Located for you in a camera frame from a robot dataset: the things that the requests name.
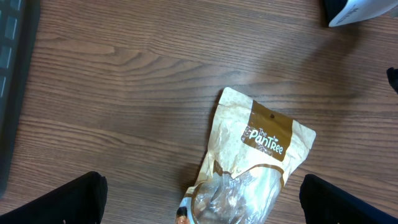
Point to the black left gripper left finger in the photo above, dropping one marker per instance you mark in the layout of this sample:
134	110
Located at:
81	200

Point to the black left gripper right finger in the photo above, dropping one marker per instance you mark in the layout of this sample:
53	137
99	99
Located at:
322	202

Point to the brown Panera snack bag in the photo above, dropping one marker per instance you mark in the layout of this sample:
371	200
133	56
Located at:
251	153

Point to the small brown snack packet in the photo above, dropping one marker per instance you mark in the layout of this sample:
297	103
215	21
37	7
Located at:
182	216

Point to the white black barcode scanner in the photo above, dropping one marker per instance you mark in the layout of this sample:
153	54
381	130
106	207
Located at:
343	12

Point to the grey plastic mesh basket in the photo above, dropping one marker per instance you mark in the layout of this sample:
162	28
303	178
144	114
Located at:
19	24

